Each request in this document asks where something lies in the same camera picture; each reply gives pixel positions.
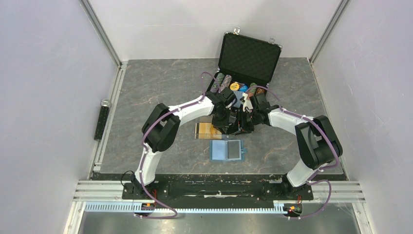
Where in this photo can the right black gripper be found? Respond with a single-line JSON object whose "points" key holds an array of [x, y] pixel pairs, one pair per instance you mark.
{"points": [[243, 127]]}

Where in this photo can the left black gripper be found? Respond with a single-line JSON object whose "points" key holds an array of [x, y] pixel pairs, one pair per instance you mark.
{"points": [[223, 125]]}

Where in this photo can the blue card holder wallet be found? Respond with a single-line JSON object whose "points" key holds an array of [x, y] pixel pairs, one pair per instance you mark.
{"points": [[218, 151]]}

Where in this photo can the clear plastic card box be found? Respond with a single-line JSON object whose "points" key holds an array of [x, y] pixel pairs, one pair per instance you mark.
{"points": [[209, 120]]}

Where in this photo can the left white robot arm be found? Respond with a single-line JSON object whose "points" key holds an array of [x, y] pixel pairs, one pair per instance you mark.
{"points": [[161, 127]]}

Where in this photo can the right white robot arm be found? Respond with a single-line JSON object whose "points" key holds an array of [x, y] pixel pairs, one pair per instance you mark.
{"points": [[318, 144]]}

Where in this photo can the blue playing card deck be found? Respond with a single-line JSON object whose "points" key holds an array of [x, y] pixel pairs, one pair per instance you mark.
{"points": [[239, 96]]}

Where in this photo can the green red chip row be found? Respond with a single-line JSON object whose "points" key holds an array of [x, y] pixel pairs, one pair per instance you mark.
{"points": [[252, 89]]}

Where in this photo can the blue dealer button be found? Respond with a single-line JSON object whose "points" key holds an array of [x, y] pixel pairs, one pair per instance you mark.
{"points": [[243, 88]]}

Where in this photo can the yellow dealer button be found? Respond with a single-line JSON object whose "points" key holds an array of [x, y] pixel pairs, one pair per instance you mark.
{"points": [[234, 86]]}

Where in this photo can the pink grey chip row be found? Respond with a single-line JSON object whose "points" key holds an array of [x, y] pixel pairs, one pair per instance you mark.
{"points": [[225, 83]]}

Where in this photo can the purple green chip row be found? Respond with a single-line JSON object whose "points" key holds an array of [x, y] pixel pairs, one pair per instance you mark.
{"points": [[217, 83]]}

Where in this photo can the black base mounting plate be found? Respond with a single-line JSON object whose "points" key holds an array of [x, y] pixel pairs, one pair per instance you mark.
{"points": [[209, 190]]}

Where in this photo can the black poker chip case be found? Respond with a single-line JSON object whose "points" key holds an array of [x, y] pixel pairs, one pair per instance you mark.
{"points": [[247, 60]]}

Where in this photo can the black microphone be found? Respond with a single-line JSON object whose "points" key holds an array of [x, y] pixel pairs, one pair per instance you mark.
{"points": [[102, 119]]}

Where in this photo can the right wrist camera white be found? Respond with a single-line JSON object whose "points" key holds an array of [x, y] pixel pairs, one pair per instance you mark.
{"points": [[246, 103]]}

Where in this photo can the white slotted cable duct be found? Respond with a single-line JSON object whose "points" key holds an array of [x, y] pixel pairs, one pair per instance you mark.
{"points": [[142, 208]]}

